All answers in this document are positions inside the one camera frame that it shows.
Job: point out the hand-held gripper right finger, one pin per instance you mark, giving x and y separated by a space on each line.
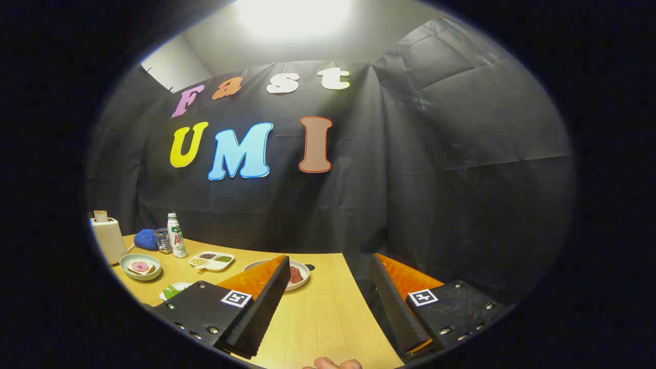
394 307

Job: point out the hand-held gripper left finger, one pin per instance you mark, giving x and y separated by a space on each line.
261 318

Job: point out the toasted bread slice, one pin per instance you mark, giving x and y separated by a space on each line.
100 216

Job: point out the red meat pieces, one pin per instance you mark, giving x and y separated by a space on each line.
296 274

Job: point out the white round bowl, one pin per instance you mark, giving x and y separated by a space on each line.
305 279

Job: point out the green beans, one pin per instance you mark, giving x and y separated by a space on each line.
223 259

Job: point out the white divided dish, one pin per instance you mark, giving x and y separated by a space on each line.
211 261

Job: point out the white square plate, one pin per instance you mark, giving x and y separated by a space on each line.
184 287

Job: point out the yellow soybeans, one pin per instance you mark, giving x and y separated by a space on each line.
199 262

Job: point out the white bottle green cap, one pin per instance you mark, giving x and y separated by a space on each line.
177 238

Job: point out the black backdrop cloth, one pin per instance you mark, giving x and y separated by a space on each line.
410 179

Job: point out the pink ham slice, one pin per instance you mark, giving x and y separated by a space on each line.
140 266

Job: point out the blue oven mitt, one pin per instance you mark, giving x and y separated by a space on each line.
145 240

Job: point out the pale green plate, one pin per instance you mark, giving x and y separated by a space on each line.
125 270

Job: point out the cream toaster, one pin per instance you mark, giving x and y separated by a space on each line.
108 241

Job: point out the bright ceiling light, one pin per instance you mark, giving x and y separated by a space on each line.
292 15

